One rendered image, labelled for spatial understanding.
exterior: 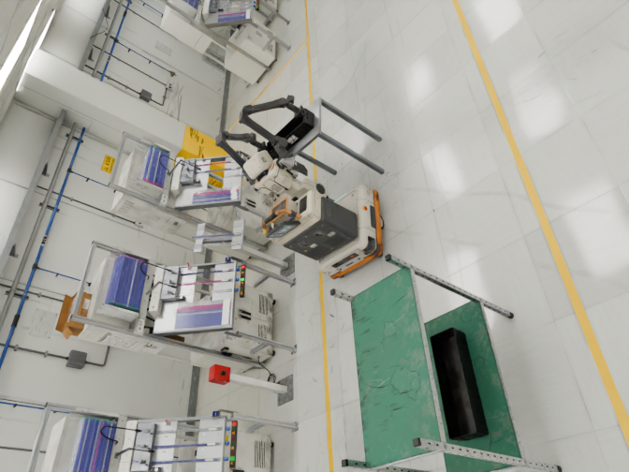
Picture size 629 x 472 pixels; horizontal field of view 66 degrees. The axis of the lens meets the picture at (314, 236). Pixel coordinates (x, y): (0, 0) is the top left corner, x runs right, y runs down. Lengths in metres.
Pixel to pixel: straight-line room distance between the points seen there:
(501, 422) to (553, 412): 0.38
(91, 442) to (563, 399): 3.16
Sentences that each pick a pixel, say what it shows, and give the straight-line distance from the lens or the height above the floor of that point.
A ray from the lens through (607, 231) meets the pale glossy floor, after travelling 3.18.
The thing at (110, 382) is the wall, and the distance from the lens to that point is 5.98.
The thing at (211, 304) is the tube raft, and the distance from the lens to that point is 4.56.
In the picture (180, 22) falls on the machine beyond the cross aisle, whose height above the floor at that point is 1.53.
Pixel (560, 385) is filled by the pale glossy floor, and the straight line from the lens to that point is 3.05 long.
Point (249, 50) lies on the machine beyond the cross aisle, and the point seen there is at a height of 0.46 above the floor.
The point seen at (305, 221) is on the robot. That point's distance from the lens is 3.81.
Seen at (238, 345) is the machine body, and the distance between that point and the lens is 4.78.
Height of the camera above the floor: 2.70
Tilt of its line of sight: 32 degrees down
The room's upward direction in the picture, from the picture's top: 66 degrees counter-clockwise
